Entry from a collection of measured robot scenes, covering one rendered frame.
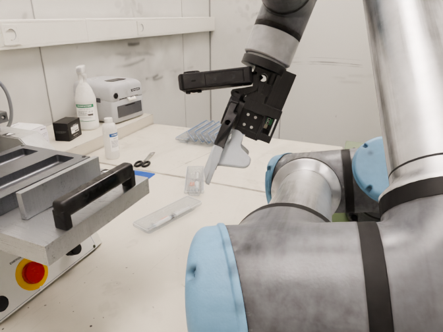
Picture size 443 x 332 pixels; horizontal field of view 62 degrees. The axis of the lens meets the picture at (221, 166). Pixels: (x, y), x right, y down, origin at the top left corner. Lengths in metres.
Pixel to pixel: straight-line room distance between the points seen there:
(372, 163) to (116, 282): 0.51
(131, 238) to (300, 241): 0.66
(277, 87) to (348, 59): 2.24
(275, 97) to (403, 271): 0.38
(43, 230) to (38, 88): 1.22
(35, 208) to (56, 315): 0.23
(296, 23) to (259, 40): 0.06
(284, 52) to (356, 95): 2.28
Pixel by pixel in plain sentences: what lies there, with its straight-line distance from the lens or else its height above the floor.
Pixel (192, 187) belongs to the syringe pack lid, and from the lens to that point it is 1.05.
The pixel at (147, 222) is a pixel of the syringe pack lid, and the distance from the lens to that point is 0.90.
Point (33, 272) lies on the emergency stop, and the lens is 0.77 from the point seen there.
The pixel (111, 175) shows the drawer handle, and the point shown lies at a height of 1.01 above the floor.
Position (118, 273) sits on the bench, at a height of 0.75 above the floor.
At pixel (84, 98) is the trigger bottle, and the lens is 1.55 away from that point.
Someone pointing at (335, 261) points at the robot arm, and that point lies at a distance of 0.26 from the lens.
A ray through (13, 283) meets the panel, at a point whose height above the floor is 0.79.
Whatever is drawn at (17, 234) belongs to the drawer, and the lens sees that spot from 0.54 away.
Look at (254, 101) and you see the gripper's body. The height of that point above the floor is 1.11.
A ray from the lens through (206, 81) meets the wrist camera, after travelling 0.57.
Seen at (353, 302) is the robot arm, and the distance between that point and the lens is 0.25.
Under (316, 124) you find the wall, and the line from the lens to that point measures 2.91.
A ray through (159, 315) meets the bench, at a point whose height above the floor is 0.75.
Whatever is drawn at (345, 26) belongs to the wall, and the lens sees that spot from 2.80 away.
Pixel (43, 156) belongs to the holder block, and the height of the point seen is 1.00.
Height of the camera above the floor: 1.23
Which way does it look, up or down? 22 degrees down
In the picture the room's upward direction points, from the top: straight up
